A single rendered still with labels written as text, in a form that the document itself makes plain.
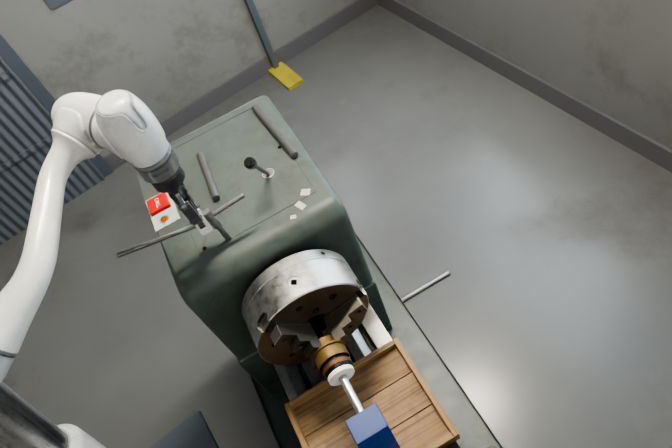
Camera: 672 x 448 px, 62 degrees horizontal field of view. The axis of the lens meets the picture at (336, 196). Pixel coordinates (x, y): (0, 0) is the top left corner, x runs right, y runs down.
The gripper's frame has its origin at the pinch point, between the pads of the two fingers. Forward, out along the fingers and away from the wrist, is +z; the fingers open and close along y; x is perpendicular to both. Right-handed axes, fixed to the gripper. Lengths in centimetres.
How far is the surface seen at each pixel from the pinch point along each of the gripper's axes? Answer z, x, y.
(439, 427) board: 46, 27, 58
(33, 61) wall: 46, -57, -219
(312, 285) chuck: 11.5, 16.4, 25.4
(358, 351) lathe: 48, 19, 28
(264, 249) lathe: 10.5, 10.3, 9.1
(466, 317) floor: 135, 69, -1
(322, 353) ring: 22.6, 10.6, 36.4
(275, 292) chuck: 11.4, 7.9, 21.9
